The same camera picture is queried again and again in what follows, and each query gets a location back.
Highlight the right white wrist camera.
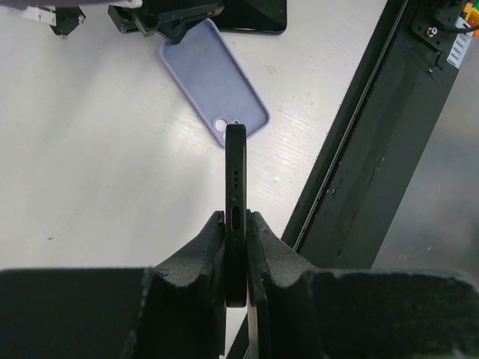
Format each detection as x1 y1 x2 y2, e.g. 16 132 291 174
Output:
17 5 86 40

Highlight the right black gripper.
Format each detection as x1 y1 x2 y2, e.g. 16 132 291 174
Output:
108 0 225 45

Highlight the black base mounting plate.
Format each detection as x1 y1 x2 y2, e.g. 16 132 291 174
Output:
224 0 479 359

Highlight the lilac phone case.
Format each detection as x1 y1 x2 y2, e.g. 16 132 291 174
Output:
159 19 271 147

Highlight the right white cable duct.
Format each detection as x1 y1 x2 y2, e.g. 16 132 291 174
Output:
447 33 472 69

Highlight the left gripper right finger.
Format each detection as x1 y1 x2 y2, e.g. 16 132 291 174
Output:
247 212 478 358

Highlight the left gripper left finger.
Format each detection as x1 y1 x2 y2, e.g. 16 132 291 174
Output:
1 212 226 358

